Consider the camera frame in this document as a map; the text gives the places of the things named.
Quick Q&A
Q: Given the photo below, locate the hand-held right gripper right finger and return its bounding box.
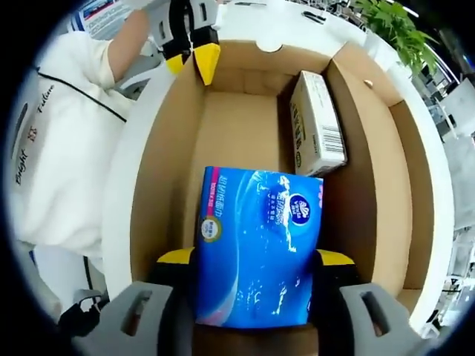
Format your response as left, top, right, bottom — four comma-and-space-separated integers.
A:
314, 248, 413, 356

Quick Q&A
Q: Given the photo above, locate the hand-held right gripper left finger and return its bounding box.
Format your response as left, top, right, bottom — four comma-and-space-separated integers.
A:
96, 247, 198, 356

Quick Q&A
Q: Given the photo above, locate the brown cardboard shoe box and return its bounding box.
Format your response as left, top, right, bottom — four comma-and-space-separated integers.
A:
128, 39, 435, 356

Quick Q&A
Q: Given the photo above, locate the small white carton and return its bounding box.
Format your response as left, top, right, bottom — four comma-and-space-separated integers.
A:
289, 70, 350, 177

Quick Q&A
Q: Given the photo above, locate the blue soft tissue pack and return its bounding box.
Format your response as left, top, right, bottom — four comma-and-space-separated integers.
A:
193, 165, 324, 329

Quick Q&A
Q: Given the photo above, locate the small black object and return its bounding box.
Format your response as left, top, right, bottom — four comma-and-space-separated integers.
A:
302, 10, 327, 24

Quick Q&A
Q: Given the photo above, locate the person's white shirt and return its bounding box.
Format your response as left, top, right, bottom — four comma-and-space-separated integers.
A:
9, 31, 149, 260

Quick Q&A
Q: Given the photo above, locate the green plant in white pot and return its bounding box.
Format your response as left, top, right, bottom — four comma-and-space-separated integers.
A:
350, 0, 441, 79

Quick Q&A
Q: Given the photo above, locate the wall poster with photos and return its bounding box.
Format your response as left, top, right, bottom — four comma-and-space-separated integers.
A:
70, 0, 131, 38

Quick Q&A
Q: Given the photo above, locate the thin dark device cable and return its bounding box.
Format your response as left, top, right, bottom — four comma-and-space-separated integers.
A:
36, 70, 129, 123

